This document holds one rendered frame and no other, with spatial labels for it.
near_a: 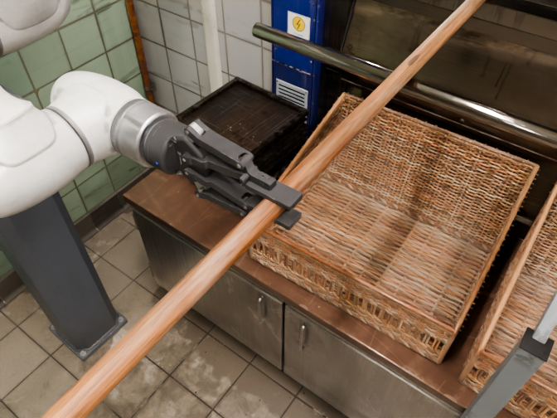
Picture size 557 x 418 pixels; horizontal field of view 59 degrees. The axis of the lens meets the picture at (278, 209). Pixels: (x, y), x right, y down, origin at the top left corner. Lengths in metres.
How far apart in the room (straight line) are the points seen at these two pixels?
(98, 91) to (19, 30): 0.50
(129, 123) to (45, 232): 0.81
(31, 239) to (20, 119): 0.80
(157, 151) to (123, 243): 1.54
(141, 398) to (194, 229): 0.67
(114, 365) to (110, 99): 0.40
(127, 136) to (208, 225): 0.75
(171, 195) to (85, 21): 0.71
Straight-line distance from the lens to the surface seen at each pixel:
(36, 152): 0.71
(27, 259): 1.53
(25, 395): 1.98
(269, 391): 1.79
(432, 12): 1.28
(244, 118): 1.42
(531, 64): 1.28
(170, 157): 0.71
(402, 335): 1.22
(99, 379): 0.52
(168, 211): 1.49
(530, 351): 0.88
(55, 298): 1.68
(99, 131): 0.75
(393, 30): 1.36
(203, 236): 1.41
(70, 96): 0.78
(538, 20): 1.22
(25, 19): 1.23
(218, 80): 1.81
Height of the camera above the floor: 1.66
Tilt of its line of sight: 48 degrees down
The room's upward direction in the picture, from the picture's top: straight up
